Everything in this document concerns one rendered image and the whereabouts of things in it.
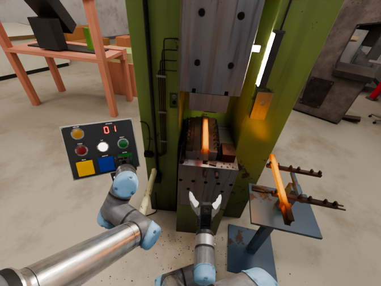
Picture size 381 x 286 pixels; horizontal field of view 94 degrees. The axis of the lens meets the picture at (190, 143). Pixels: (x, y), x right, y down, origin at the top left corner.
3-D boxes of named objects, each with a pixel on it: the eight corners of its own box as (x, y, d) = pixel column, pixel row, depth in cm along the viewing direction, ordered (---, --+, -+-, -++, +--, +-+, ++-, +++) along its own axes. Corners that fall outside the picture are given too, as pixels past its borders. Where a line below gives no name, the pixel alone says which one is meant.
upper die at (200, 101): (225, 113, 93) (229, 96, 87) (188, 109, 93) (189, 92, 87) (220, 84, 126) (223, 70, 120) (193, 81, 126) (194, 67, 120)
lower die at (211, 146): (215, 161, 115) (217, 151, 110) (185, 158, 115) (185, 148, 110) (213, 125, 148) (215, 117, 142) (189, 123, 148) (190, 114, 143)
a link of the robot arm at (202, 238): (195, 242, 66) (217, 244, 66) (196, 230, 70) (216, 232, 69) (194, 250, 71) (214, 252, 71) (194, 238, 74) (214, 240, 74)
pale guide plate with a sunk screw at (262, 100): (264, 120, 107) (274, 93, 97) (249, 118, 107) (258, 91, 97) (263, 118, 109) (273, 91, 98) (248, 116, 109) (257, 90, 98)
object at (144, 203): (143, 225, 111) (142, 221, 108) (135, 224, 111) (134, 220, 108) (158, 172, 146) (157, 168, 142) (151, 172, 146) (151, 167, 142)
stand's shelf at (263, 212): (321, 239, 101) (322, 238, 100) (250, 223, 106) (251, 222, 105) (305, 196, 125) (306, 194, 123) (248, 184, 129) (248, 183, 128)
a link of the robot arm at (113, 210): (112, 239, 53) (128, 206, 54) (89, 219, 57) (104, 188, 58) (129, 232, 61) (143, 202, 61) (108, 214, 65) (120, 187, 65)
